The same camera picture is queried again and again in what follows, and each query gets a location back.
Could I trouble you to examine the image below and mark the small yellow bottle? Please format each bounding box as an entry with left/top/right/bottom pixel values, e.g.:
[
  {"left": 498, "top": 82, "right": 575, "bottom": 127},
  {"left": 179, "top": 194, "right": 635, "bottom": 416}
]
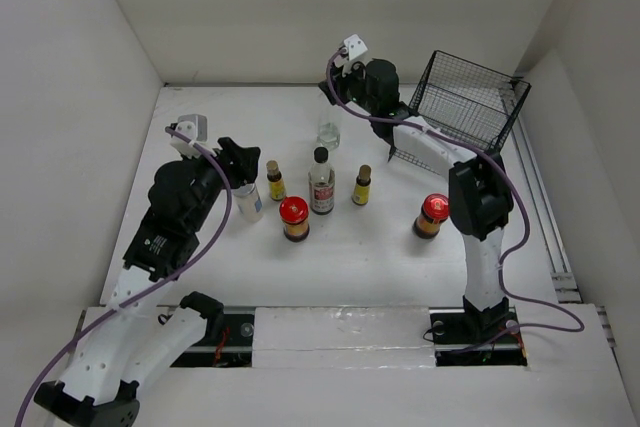
[
  {"left": 266, "top": 160, "right": 286, "bottom": 202},
  {"left": 352, "top": 164, "right": 371, "bottom": 206}
]

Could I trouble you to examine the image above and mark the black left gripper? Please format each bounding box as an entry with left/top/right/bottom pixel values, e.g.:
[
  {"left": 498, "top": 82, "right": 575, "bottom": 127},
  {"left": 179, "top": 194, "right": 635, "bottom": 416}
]
[{"left": 181, "top": 137, "right": 258, "bottom": 232}]

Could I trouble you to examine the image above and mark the white silver lid jar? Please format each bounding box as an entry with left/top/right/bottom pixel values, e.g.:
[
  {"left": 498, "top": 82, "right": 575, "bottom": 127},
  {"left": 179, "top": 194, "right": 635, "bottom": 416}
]
[{"left": 232, "top": 183, "right": 263, "bottom": 223}]

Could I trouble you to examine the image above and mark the red label vinegar bottle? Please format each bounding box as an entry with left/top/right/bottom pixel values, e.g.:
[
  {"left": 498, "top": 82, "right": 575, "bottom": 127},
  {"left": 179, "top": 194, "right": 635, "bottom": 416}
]
[{"left": 308, "top": 146, "right": 335, "bottom": 215}]

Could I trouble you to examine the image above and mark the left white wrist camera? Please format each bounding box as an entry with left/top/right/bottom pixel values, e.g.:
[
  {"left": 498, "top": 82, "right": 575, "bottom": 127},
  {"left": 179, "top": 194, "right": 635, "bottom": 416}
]
[{"left": 169, "top": 114, "right": 209, "bottom": 158}]

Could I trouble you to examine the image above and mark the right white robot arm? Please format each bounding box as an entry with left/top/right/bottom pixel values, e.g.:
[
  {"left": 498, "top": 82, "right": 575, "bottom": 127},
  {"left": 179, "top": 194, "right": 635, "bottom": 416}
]
[{"left": 319, "top": 52, "right": 519, "bottom": 348}]

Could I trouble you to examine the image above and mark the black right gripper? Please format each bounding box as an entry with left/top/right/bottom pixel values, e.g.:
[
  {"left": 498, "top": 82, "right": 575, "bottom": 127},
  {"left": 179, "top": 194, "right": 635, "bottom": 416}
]
[{"left": 317, "top": 56, "right": 378, "bottom": 115}]

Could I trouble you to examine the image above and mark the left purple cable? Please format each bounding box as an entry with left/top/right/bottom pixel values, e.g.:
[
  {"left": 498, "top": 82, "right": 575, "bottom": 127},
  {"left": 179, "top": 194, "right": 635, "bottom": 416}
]
[{"left": 12, "top": 126, "right": 234, "bottom": 427}]

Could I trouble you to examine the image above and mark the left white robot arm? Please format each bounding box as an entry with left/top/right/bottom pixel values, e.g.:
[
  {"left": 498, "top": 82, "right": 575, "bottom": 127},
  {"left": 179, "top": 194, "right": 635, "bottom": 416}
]
[{"left": 28, "top": 128, "right": 261, "bottom": 426}]

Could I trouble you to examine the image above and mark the clear glass oil bottle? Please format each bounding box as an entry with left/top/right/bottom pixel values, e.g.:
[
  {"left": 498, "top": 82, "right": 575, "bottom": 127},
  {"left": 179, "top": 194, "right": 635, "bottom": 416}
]
[{"left": 316, "top": 98, "right": 342, "bottom": 151}]

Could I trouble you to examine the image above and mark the red lid jar left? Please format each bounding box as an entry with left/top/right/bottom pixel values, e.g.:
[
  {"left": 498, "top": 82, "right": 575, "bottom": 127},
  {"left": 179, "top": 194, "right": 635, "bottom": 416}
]
[{"left": 279, "top": 196, "right": 310, "bottom": 242}]

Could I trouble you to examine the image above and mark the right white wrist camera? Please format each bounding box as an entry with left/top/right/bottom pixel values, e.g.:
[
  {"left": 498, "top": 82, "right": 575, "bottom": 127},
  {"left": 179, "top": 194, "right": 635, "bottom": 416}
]
[{"left": 336, "top": 34, "right": 370, "bottom": 76}]

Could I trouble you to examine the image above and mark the black wire basket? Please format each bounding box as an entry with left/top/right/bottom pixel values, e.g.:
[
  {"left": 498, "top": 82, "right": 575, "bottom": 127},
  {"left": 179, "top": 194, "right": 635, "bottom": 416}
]
[{"left": 409, "top": 50, "right": 531, "bottom": 153}]

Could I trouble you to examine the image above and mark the red lid jar right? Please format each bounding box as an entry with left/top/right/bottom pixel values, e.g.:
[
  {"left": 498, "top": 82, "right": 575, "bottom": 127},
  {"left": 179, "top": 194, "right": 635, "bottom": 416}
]
[{"left": 412, "top": 193, "right": 450, "bottom": 239}]

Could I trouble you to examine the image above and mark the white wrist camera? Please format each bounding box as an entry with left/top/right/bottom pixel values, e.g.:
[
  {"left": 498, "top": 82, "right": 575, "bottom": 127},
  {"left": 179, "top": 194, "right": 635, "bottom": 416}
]
[
  {"left": 169, "top": 114, "right": 209, "bottom": 158},
  {"left": 336, "top": 34, "right": 370, "bottom": 76}
]

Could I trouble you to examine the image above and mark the red lid jar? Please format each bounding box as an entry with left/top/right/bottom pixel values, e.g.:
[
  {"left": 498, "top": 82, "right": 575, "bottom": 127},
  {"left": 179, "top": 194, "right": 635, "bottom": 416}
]
[
  {"left": 412, "top": 193, "right": 450, "bottom": 239},
  {"left": 279, "top": 196, "right": 310, "bottom": 242}
]

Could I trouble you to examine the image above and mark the black metal base rail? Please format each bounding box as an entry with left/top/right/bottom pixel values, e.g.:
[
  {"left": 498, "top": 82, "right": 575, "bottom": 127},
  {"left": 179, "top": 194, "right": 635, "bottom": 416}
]
[{"left": 174, "top": 306, "right": 528, "bottom": 370}]

